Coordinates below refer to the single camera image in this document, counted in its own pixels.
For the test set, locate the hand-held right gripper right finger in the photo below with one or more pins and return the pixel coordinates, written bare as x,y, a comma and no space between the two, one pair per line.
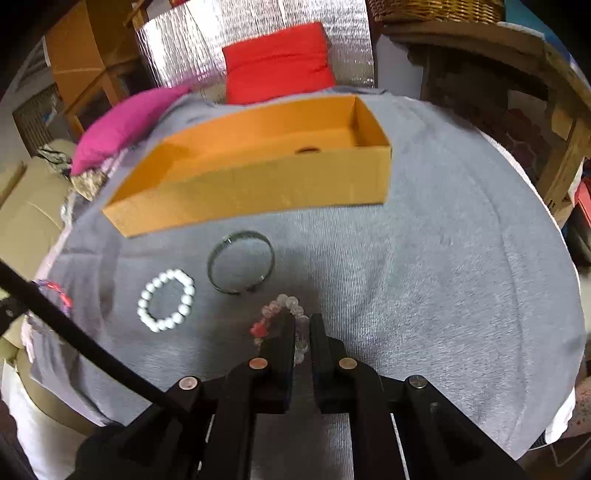
318,341

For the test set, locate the woven wicker screen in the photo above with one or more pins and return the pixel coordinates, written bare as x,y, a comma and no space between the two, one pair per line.
37,120

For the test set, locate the wooden side table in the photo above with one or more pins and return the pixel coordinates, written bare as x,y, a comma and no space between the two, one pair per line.
485,50

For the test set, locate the wicker basket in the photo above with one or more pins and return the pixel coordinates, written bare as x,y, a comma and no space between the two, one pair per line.
434,11

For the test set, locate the black and white patterned cloth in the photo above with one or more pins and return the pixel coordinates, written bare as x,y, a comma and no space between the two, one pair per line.
55,157

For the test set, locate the silver insulation panel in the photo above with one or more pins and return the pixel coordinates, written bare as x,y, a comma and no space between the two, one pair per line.
351,46

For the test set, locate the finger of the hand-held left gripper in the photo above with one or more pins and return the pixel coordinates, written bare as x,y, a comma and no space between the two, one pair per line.
69,325

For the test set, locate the magenta pillow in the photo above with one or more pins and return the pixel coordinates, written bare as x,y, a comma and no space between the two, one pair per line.
120,124

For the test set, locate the maroon bangle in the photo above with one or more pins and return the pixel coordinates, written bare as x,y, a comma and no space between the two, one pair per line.
300,150

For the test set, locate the red bag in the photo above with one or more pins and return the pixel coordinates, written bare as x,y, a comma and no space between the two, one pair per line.
584,198

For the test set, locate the orange wooden cabinet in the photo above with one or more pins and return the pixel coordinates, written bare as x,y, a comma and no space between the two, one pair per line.
78,46

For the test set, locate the gold patterned bag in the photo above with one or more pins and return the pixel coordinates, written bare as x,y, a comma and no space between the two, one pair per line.
87,184

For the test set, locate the thin dark metal bangle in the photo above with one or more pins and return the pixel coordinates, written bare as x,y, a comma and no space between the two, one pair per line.
228,239

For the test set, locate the grey blanket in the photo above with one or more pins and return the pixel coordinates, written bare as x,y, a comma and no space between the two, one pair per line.
438,277

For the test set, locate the small red pillow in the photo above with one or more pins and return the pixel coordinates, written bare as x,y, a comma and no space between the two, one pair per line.
277,64

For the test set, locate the beige leather sofa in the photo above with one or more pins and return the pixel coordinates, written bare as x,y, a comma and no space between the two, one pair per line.
27,207

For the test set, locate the orange cardboard box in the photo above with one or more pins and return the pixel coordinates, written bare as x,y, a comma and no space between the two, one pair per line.
254,184

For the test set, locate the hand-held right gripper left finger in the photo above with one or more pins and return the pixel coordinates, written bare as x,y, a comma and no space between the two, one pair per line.
284,341

